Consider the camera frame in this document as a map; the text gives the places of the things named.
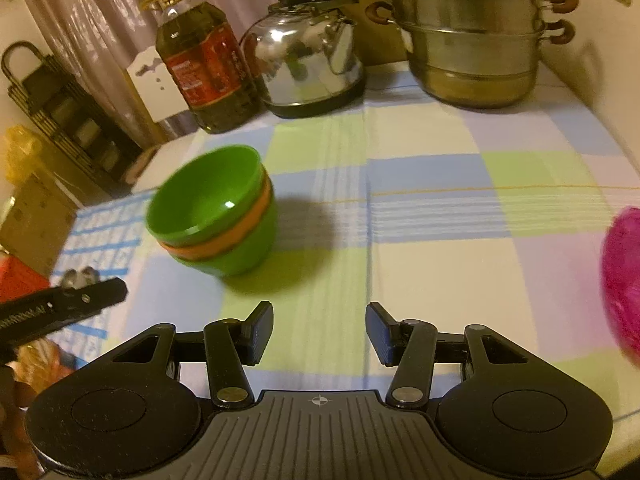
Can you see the orange plastic bag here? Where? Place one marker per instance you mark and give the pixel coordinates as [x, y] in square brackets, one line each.
[47, 360]

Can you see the yellow plastic bag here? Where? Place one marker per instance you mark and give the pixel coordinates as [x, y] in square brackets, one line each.
[22, 152]

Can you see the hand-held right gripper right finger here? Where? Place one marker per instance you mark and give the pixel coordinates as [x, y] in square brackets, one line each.
[382, 332]

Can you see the blue white checked cloth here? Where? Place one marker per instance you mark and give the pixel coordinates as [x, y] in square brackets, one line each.
[105, 230]

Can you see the orange plastic bowl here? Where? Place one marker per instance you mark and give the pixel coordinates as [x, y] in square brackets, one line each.
[240, 232]

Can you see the person's left hand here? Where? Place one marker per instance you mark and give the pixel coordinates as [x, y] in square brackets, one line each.
[25, 425]

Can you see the green plastic bowl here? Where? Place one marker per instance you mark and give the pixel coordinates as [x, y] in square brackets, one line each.
[205, 200]
[250, 252]

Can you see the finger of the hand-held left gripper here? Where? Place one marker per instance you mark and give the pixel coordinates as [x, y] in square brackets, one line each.
[90, 296]

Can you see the white paper carton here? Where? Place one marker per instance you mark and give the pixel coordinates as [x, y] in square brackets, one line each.
[155, 85]

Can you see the sheer curtain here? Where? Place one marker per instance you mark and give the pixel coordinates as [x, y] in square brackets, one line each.
[100, 15]

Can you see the cooking oil bottle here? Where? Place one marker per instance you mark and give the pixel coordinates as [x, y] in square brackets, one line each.
[207, 70]

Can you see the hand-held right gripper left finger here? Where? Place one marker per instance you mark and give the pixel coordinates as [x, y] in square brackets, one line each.
[257, 332]

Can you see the black metal rack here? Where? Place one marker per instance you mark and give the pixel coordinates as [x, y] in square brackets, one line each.
[65, 110]

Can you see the stainless steel kettle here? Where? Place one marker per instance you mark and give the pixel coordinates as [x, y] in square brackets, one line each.
[305, 60]

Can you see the red box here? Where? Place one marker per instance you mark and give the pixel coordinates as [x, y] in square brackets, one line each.
[20, 277]

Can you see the checked pastel tablecloth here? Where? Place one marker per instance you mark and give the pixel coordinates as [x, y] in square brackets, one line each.
[425, 200]

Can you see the stainless steel steamer pot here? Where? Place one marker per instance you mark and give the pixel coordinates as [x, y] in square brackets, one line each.
[470, 35]

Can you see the cardboard box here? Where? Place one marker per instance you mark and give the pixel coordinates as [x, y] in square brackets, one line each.
[35, 220]

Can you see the pink transparent plate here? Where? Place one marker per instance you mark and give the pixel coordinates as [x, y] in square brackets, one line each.
[625, 280]

